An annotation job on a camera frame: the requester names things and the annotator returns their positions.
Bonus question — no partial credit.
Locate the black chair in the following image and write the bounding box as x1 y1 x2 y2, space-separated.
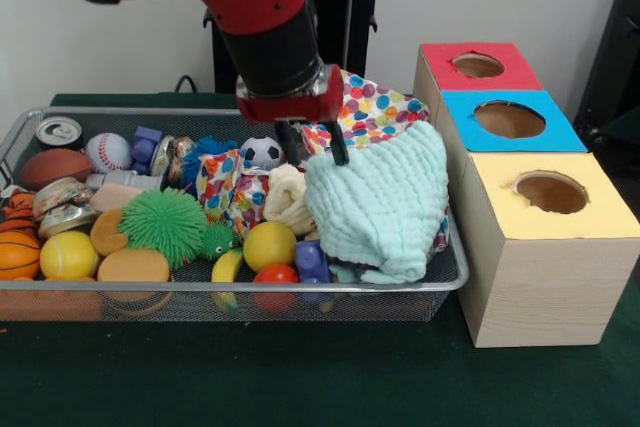
572 0 640 131

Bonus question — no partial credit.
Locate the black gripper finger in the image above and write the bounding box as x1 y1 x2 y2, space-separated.
274 119 307 171
327 119 350 167

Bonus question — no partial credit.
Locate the dark green side table cloth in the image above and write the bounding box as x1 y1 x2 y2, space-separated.
597 106 640 146

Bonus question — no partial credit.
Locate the brown toy football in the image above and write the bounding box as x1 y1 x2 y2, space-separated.
19 147 94 192

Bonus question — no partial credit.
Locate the white baseball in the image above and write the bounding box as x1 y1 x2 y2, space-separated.
84 132 134 173

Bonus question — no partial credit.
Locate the orange toy basketball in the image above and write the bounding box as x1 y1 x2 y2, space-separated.
0 230 42 282

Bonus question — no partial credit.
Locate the green spiky toy with eyes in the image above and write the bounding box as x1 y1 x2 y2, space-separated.
118 187 210 268

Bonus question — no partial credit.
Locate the purple toy block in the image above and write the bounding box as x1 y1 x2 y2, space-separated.
294 240 331 284

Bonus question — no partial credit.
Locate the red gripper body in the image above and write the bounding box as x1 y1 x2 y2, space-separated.
235 64 345 126

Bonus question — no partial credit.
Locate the shallow clear mesh bin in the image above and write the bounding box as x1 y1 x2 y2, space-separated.
0 105 470 324

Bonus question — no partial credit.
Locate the large polka dot cloth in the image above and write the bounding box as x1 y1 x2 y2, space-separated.
299 71 432 154

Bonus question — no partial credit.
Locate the wooden box with three holes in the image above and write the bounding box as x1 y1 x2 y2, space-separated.
409 40 640 349

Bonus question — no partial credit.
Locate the yellow ball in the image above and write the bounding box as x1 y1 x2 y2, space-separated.
39 230 101 280

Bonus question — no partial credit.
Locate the silver drink can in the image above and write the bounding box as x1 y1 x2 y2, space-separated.
35 115 85 151

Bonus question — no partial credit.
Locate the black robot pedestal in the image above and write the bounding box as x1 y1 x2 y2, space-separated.
202 0 404 95

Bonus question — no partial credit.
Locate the mint green muslin cloth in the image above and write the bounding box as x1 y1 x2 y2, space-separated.
303 120 450 284

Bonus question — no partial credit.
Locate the cream yellow cloth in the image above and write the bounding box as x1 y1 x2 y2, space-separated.
263 162 316 237

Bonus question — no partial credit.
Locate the black white soccer ball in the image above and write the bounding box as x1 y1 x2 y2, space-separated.
239 135 286 171

